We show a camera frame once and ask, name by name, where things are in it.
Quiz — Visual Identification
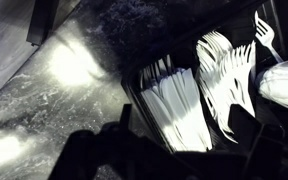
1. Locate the clear bag of white spoons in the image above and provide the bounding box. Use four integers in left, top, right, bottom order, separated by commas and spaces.
254, 59, 288, 116

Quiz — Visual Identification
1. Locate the black cutlery tray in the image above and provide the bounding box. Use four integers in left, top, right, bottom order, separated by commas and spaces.
121, 0, 288, 158

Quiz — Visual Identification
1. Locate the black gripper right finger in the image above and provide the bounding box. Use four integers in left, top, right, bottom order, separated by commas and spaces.
228, 103, 262, 142

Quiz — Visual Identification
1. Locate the white plastic knife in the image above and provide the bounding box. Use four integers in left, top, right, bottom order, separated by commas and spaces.
140, 89, 182, 153
180, 68, 214, 151
157, 74, 198, 152

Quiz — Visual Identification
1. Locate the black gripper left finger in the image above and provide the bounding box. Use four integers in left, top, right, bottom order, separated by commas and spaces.
118, 103, 133, 130

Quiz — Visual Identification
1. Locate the white plastic fork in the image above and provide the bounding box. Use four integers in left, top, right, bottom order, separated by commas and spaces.
195, 46, 238, 144
253, 10, 284, 64
217, 41, 257, 118
197, 30, 234, 78

